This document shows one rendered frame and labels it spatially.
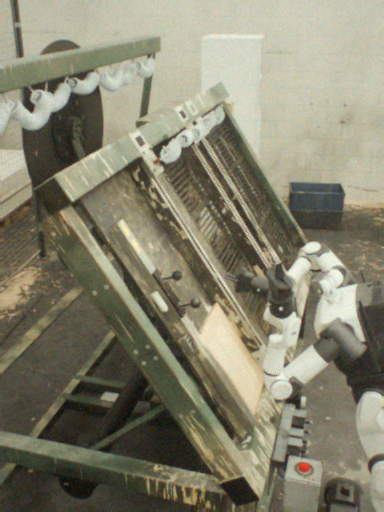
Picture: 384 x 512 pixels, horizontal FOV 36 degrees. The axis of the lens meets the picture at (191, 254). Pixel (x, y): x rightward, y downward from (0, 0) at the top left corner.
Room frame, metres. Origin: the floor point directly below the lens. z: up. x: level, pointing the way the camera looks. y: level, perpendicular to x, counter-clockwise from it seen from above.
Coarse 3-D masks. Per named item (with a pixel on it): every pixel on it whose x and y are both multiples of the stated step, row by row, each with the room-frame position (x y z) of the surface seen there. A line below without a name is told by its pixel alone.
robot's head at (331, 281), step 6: (330, 270) 2.06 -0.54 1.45; (336, 270) 2.05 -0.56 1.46; (330, 276) 2.02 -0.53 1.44; (336, 276) 2.02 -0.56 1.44; (342, 276) 2.04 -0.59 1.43; (324, 282) 1.99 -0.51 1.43; (330, 282) 2.00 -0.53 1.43; (336, 282) 2.01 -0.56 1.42; (330, 288) 1.99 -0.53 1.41; (330, 294) 2.00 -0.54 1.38; (336, 294) 2.00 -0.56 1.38
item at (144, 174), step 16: (176, 144) 2.28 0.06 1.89; (144, 160) 2.28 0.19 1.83; (160, 160) 2.30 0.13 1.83; (144, 176) 2.29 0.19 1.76; (144, 192) 2.29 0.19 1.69; (160, 192) 2.28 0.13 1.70; (160, 208) 2.27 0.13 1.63; (176, 208) 2.31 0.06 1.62; (176, 224) 2.25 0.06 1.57; (176, 240) 2.25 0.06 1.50; (192, 240) 2.25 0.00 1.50; (192, 256) 2.24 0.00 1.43; (208, 272) 2.22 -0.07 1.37; (208, 288) 2.22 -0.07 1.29; (224, 288) 2.24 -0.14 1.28; (224, 304) 2.20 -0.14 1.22; (240, 320) 2.18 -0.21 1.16; (256, 336) 2.20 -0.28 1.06; (256, 352) 2.16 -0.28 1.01
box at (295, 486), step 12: (288, 468) 1.55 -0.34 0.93; (288, 480) 1.51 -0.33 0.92; (300, 480) 1.50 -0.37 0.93; (312, 480) 1.50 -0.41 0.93; (288, 492) 1.51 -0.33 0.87; (300, 492) 1.49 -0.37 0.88; (312, 492) 1.48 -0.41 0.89; (288, 504) 1.50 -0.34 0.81; (300, 504) 1.49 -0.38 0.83; (312, 504) 1.48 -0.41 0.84
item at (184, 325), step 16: (128, 240) 1.93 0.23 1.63; (128, 256) 1.92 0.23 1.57; (144, 256) 1.94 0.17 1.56; (144, 272) 1.91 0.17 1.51; (160, 288) 1.89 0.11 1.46; (176, 320) 1.88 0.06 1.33; (192, 336) 1.86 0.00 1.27; (208, 352) 1.87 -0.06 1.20; (208, 368) 1.84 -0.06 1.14; (224, 384) 1.82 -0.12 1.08; (240, 400) 1.84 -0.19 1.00; (240, 416) 1.81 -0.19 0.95
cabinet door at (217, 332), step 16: (208, 320) 2.06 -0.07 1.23; (224, 320) 2.16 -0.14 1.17; (208, 336) 1.98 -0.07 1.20; (224, 336) 2.08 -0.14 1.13; (224, 352) 2.01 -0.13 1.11; (240, 352) 2.11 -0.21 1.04; (224, 368) 1.93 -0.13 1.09; (240, 368) 2.03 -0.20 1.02; (256, 368) 2.13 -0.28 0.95; (240, 384) 1.95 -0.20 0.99; (256, 384) 2.04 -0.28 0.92; (256, 400) 1.96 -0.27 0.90
